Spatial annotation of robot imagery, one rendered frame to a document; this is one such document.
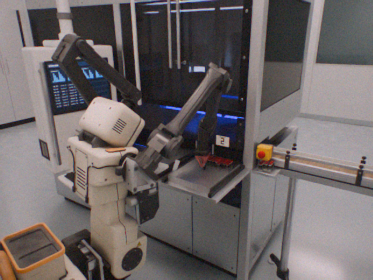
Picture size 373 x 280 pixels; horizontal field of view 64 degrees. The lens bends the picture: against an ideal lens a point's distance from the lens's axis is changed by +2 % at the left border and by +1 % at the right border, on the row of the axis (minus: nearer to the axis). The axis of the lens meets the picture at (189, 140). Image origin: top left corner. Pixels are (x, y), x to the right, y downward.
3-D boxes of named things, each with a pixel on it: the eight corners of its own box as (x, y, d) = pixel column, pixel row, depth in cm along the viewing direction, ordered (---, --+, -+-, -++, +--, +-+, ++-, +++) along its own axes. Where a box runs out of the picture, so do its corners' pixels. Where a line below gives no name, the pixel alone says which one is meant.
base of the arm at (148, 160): (124, 158, 106) (144, 168, 98) (138, 140, 108) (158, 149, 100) (137, 171, 111) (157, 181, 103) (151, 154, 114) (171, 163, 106)
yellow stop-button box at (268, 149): (260, 154, 173) (261, 142, 170) (272, 157, 169) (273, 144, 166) (255, 158, 167) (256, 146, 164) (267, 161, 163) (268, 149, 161)
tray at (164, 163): (168, 144, 212) (168, 139, 211) (199, 151, 199) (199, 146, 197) (135, 160, 186) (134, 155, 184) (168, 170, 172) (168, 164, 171)
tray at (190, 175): (201, 159, 186) (201, 154, 185) (239, 169, 172) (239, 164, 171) (168, 181, 160) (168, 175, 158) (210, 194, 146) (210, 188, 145)
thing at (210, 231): (127, 166, 387) (122, 99, 357) (287, 216, 279) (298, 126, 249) (57, 201, 309) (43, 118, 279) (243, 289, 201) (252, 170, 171)
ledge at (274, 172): (261, 164, 182) (261, 161, 182) (282, 170, 176) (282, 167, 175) (252, 173, 172) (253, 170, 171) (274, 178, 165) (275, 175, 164)
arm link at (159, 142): (144, 147, 105) (156, 156, 104) (161, 126, 108) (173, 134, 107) (147, 156, 113) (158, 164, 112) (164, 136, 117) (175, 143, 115)
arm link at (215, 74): (213, 52, 117) (234, 64, 115) (212, 70, 130) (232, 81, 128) (144, 142, 107) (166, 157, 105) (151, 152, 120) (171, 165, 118)
